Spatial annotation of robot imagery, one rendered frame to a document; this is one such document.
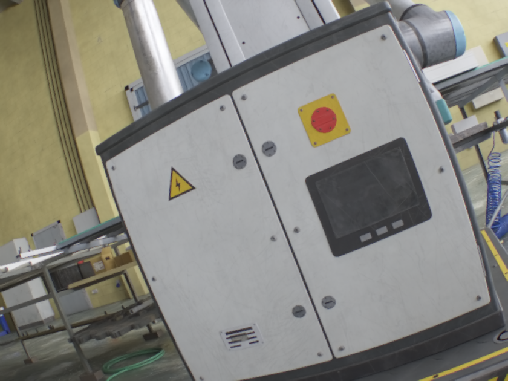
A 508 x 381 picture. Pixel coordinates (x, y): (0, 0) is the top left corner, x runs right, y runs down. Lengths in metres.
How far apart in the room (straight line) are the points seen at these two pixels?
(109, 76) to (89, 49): 0.98
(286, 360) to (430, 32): 0.91
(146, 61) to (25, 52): 10.70
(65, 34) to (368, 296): 10.33
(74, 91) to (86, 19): 1.90
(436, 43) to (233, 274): 0.83
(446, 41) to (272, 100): 0.72
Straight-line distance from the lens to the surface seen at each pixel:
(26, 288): 11.13
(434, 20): 1.32
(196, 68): 1.93
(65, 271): 3.59
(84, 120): 9.84
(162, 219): 0.78
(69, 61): 10.42
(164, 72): 1.44
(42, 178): 11.05
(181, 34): 9.60
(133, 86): 9.65
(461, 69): 2.05
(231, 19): 1.24
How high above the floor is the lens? 0.62
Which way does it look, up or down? 4 degrees up
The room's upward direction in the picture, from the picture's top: 21 degrees counter-clockwise
